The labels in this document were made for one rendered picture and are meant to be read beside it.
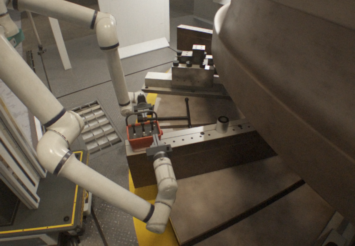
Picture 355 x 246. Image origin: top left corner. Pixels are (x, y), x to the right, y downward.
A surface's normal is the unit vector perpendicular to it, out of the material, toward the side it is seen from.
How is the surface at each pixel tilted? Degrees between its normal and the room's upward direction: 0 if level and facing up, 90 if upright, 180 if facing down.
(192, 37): 90
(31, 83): 61
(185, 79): 90
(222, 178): 0
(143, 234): 0
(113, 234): 0
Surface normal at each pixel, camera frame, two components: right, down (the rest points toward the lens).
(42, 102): 0.64, 0.07
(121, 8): 0.56, 0.52
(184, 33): -0.51, 0.55
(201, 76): -0.14, 0.63
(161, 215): 0.53, -0.56
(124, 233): 0.00, -0.77
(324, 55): -0.93, 0.23
